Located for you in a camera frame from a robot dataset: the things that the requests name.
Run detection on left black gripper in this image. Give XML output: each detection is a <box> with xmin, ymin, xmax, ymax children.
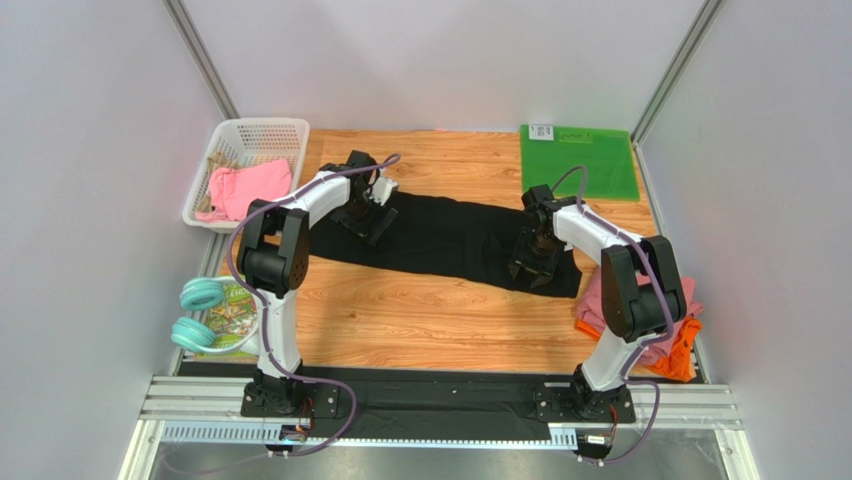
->
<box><xmin>332</xmin><ymin>190</ymin><xmax>398</xmax><ymax>249</ymax></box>

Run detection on black floral t shirt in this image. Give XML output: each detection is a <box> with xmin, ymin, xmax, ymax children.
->
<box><xmin>310</xmin><ymin>192</ymin><xmax>582</xmax><ymax>298</ymax></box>

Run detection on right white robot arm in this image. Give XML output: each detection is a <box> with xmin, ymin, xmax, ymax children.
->
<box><xmin>508</xmin><ymin>185</ymin><xmax>688</xmax><ymax>407</ymax></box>

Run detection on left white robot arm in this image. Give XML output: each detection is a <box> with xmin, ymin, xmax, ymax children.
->
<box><xmin>228</xmin><ymin>151</ymin><xmax>401</xmax><ymax>397</ymax></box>

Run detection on folded pink t shirt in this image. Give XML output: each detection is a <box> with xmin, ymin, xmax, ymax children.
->
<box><xmin>574</xmin><ymin>272</ymin><xmax>706</xmax><ymax>367</ymax></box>

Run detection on green cutting mat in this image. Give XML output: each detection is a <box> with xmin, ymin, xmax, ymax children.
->
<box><xmin>519</xmin><ymin>124</ymin><xmax>640</xmax><ymax>201</ymax></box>

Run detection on white label sticker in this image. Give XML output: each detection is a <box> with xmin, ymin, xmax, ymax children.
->
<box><xmin>528</xmin><ymin>124</ymin><xmax>555</xmax><ymax>141</ymax></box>

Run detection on white plastic basket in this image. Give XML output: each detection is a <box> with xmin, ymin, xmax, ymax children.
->
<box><xmin>182</xmin><ymin>117</ymin><xmax>311</xmax><ymax>233</ymax></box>

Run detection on light pink shirt in basket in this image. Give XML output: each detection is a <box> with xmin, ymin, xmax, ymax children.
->
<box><xmin>195</xmin><ymin>159</ymin><xmax>292</xmax><ymax>223</ymax></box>

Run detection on beige cloth in basket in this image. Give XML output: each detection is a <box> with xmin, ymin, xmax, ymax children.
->
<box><xmin>195</xmin><ymin>151</ymin><xmax>238</xmax><ymax>214</ymax></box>

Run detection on green snack bowl package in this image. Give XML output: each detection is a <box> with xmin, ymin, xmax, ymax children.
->
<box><xmin>188</xmin><ymin>277</ymin><xmax>259</xmax><ymax>358</ymax></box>

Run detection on folded orange t shirt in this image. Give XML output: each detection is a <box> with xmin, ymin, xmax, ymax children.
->
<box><xmin>574</xmin><ymin>315</ymin><xmax>704</xmax><ymax>383</ymax></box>

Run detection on teal headphones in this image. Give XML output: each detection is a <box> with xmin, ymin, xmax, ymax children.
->
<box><xmin>171</xmin><ymin>277</ymin><xmax>244</xmax><ymax>357</ymax></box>

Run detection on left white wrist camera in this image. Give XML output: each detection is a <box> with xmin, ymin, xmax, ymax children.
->
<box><xmin>369</xmin><ymin>176</ymin><xmax>399</xmax><ymax>206</ymax></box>

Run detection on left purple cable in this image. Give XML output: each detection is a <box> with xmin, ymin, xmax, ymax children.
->
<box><xmin>226</xmin><ymin>152</ymin><xmax>402</xmax><ymax>441</ymax></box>

